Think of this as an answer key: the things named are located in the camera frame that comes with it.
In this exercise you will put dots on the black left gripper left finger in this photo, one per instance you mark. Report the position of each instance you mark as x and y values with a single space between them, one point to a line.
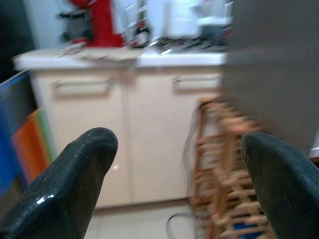
62 189

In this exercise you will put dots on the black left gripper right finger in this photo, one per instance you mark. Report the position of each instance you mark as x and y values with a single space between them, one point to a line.
286 189

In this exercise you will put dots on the grey fridge door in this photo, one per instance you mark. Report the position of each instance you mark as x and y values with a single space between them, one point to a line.
274 62

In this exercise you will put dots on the orange board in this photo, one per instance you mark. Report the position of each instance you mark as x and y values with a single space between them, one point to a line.
30 149

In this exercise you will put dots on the blue box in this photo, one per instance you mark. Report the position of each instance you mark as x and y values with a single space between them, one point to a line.
246 227

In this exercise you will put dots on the green board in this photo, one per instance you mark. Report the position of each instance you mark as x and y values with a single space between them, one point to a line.
46 132

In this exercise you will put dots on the wooden slatted rack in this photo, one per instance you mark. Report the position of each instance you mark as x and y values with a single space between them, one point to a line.
224 174

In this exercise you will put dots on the blue board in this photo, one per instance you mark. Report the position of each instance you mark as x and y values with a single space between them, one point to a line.
10 129

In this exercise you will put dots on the cream kitchen cabinet white counter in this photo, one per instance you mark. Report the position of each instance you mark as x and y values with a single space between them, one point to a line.
154 129

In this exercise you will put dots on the beige counter mat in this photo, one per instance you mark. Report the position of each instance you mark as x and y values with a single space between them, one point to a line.
107 53

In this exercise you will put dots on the red kitchen appliance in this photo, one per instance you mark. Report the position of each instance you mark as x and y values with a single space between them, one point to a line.
104 25

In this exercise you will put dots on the gas stove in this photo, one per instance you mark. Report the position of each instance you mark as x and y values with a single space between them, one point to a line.
189 44

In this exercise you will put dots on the white pot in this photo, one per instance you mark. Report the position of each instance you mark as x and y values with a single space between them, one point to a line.
182 17

